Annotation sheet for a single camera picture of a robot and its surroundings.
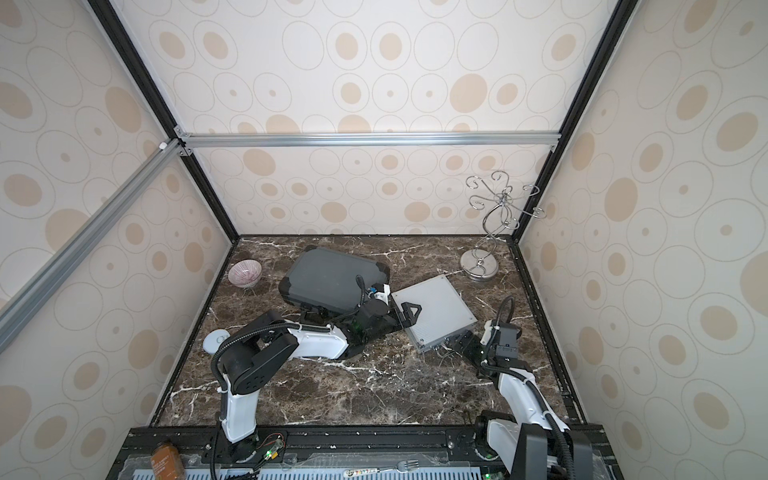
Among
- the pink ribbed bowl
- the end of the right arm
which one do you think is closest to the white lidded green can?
the pink ribbed bowl

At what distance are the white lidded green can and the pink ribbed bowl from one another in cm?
19

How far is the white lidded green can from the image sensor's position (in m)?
0.87

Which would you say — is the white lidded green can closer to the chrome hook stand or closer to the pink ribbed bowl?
the pink ribbed bowl

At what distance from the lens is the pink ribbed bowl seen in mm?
1040

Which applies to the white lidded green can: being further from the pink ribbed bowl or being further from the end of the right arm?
the end of the right arm
